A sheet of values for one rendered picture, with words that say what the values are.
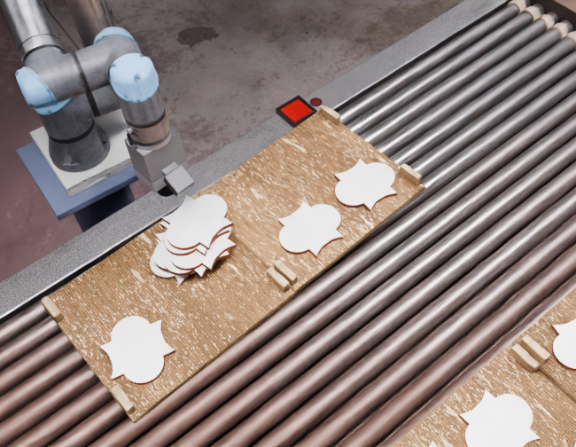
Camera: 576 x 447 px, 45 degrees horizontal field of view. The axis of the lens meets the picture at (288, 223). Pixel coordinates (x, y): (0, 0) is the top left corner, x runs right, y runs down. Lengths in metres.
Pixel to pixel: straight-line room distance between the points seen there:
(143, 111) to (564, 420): 0.94
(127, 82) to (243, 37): 2.33
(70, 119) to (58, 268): 0.35
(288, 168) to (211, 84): 1.66
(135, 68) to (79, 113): 0.52
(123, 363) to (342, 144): 0.73
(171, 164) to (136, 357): 0.39
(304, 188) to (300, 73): 1.71
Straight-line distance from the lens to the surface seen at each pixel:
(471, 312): 1.50
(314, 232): 1.54
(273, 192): 1.63
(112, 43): 1.32
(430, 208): 1.63
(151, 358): 1.43
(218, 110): 3.16
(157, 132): 1.29
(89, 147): 1.79
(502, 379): 1.43
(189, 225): 1.50
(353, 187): 1.62
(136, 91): 1.22
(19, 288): 1.64
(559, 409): 1.43
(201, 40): 3.53
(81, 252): 1.64
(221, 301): 1.48
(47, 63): 1.31
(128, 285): 1.54
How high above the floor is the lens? 2.21
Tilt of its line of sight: 54 degrees down
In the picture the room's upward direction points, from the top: 4 degrees counter-clockwise
